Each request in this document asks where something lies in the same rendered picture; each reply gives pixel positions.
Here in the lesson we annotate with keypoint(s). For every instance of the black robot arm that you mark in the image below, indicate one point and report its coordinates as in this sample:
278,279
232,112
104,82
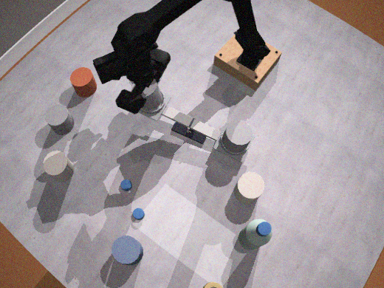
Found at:
137,35

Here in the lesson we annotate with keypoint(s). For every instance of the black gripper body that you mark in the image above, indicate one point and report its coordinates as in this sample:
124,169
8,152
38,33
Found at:
133,101

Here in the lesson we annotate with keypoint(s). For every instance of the orange cylinder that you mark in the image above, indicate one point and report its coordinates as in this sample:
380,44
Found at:
83,82

